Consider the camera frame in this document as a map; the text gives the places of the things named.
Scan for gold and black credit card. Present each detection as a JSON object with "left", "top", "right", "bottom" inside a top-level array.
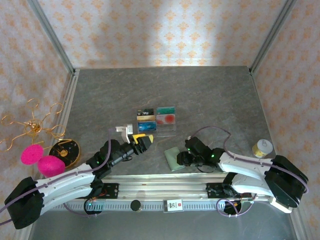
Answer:
[{"left": 136, "top": 113, "right": 156, "bottom": 123}]

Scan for gold wire stand black base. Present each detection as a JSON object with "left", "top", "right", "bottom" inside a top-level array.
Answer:
[{"left": 0, "top": 98, "right": 82, "bottom": 168}]

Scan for aluminium mounting rail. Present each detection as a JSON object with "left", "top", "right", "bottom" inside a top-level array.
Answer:
[{"left": 57, "top": 174, "right": 276, "bottom": 201}]

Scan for white label card with number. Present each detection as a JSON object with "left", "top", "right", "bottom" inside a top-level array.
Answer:
[{"left": 162, "top": 199, "right": 185, "bottom": 213}]

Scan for white card with red circle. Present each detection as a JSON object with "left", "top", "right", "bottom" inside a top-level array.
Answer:
[{"left": 155, "top": 113, "right": 178, "bottom": 126}]

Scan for green card holder wallet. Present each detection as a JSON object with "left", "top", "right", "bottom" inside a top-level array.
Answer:
[{"left": 164, "top": 146, "right": 188, "bottom": 172}]

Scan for pink sponge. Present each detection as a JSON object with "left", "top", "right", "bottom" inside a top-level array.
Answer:
[{"left": 37, "top": 154, "right": 66, "bottom": 178}]

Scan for aluminium table side rail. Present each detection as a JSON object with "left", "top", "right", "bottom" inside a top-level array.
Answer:
[
  {"left": 14, "top": 69, "right": 81, "bottom": 240},
  {"left": 249, "top": 68, "right": 310, "bottom": 240}
]

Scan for teal credit card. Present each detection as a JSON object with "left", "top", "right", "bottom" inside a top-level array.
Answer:
[{"left": 156, "top": 106, "right": 177, "bottom": 116}]

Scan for aluminium frame post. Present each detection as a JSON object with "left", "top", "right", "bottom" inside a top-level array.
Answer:
[
  {"left": 26, "top": 0, "right": 77, "bottom": 76},
  {"left": 249, "top": 0, "right": 299, "bottom": 76}
]

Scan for grey slotted cable duct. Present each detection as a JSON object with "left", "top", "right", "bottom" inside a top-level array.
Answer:
[{"left": 47, "top": 201, "right": 251, "bottom": 213}]

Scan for blue credit card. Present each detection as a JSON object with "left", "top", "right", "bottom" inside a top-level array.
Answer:
[{"left": 137, "top": 120, "right": 158, "bottom": 134}]

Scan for clear acrylic card stand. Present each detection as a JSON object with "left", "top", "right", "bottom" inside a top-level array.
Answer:
[{"left": 136, "top": 106, "right": 178, "bottom": 138}]

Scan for black VIP credit card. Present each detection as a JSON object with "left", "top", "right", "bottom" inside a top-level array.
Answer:
[{"left": 137, "top": 107, "right": 155, "bottom": 116}]

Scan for pink fuzzy balls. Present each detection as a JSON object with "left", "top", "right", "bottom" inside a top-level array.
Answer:
[{"left": 20, "top": 143, "right": 45, "bottom": 166}]

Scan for black round knob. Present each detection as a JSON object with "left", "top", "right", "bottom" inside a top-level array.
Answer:
[{"left": 130, "top": 199, "right": 142, "bottom": 212}]

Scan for white digital timer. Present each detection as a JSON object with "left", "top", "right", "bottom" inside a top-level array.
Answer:
[{"left": 269, "top": 197, "right": 293, "bottom": 214}]

